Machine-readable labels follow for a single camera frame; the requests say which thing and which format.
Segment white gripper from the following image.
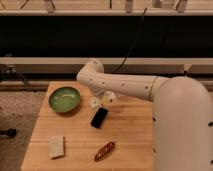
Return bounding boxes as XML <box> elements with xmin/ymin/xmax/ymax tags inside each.
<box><xmin>89</xmin><ymin>91</ymin><xmax>116</xmax><ymax>109</ymax></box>

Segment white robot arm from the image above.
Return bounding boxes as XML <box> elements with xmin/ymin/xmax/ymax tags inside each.
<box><xmin>77</xmin><ymin>59</ymin><xmax>213</xmax><ymax>171</ymax></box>

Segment green ceramic bowl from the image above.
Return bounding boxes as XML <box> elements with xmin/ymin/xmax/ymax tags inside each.
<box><xmin>49</xmin><ymin>87</ymin><xmax>81</xmax><ymax>113</ymax></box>

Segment black rectangular block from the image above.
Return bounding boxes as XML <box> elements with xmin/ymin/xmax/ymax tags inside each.
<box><xmin>90</xmin><ymin>107</ymin><xmax>108</xmax><ymax>128</ymax></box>

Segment red brown oblong object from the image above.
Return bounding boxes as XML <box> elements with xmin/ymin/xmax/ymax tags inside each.
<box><xmin>94</xmin><ymin>142</ymin><xmax>115</xmax><ymax>162</ymax></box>

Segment beige sponge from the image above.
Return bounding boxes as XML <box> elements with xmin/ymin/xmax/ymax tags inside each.
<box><xmin>49</xmin><ymin>135</ymin><xmax>65</xmax><ymax>159</ymax></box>

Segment black object on floor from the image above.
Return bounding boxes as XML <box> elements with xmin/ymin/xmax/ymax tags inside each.
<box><xmin>0</xmin><ymin>129</ymin><xmax>17</xmax><ymax>137</ymax></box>

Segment black hanging cable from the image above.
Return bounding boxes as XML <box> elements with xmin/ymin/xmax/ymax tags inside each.
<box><xmin>111</xmin><ymin>7</ymin><xmax>148</xmax><ymax>74</ymax></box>

